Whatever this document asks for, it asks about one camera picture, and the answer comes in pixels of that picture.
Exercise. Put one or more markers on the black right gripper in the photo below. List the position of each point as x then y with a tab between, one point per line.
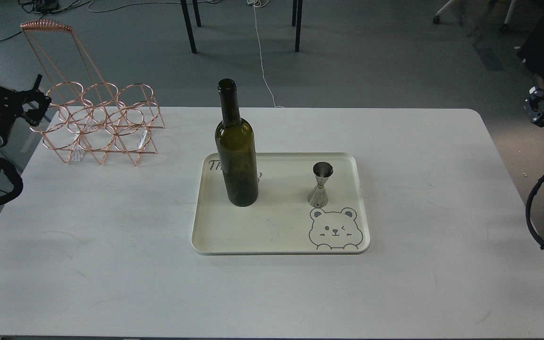
534	106

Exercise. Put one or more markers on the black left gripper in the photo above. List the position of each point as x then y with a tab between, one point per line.
30	105

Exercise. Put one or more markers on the dark green wine bottle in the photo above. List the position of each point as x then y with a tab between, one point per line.
235	142

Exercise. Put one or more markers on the steel double jigger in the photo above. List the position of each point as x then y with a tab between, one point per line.
318	196

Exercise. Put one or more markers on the cream bear serving tray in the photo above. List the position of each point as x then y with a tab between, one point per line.
281	221

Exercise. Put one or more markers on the copper wire bottle rack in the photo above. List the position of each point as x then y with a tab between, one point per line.
93	117

